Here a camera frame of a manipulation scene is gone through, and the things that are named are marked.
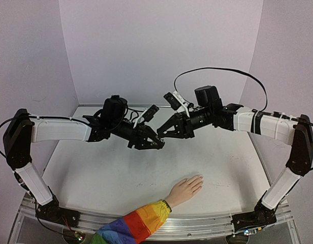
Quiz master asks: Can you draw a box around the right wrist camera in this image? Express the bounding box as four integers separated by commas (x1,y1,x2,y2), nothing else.
164,91,192,117

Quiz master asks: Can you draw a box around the aluminium back table rail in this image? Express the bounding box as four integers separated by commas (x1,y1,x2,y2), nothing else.
78,104,171,108

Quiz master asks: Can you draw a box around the black right camera cable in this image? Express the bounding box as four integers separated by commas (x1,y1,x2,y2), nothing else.
173,67,269,111

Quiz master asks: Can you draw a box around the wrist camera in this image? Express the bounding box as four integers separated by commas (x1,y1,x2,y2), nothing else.
133,105,159,128
164,91,192,117

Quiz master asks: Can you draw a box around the glitter nail polish bottle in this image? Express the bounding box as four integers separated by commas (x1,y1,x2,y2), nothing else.
153,135,164,144

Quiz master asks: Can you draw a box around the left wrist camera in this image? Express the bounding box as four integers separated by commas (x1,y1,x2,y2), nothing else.
133,105,159,128

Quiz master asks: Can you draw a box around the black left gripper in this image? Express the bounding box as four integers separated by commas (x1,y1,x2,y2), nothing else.
111,118,165,150

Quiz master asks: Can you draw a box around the rainbow sleeve forearm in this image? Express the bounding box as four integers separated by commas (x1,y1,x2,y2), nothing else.
90,200,172,243

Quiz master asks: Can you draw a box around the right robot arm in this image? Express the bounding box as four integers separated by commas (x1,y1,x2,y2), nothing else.
157,86,313,235

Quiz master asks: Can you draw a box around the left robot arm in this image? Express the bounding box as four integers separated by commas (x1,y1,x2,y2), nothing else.
0,95,165,227

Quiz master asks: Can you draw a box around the aluminium front rail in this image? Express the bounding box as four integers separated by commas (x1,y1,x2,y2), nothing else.
9,198,300,243

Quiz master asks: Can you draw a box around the mannequin hand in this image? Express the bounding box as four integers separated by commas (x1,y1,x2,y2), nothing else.
165,175,204,208

